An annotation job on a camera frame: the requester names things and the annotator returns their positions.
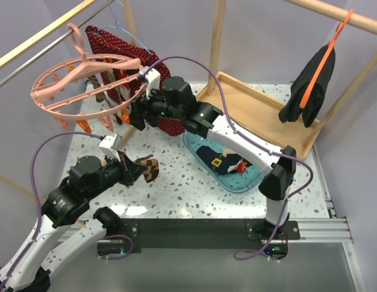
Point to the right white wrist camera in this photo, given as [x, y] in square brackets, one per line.
[151, 78]

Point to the teal plastic basin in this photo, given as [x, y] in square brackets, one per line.
[232, 182]

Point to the black hanging garment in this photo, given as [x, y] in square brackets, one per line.
[292, 111]

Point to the brown striped hanging socks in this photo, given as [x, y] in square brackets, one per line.
[119, 94]

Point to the left wooden clothes rack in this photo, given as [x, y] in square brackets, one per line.
[22, 49]

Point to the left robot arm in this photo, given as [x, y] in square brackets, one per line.
[41, 256]

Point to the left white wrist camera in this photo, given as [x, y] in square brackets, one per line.
[110, 147]

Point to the wooden clothes rack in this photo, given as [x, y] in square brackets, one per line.
[22, 49]
[257, 111]

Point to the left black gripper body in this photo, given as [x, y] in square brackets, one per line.
[126, 178]

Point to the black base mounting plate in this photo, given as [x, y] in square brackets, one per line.
[236, 234]

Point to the navy green striped sock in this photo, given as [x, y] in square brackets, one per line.
[206, 152]

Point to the right wooden clothes rack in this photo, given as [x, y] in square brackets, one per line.
[257, 111]

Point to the blue wire hanger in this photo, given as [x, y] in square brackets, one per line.
[130, 28]

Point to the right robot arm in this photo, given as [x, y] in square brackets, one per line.
[177, 102]

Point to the navy buckle sock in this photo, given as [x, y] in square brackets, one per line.
[224, 164]

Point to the red black argyle sock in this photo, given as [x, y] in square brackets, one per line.
[243, 166]

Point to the red polka dot garment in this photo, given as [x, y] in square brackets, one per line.
[103, 42]

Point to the orange plastic hanger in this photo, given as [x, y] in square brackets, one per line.
[308, 92]

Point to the brown checkered sock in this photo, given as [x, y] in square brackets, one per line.
[152, 166]

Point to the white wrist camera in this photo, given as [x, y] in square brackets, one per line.
[110, 147]
[151, 78]

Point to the pink round sock hanger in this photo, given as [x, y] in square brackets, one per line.
[55, 79]

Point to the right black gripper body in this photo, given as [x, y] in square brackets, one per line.
[155, 107]

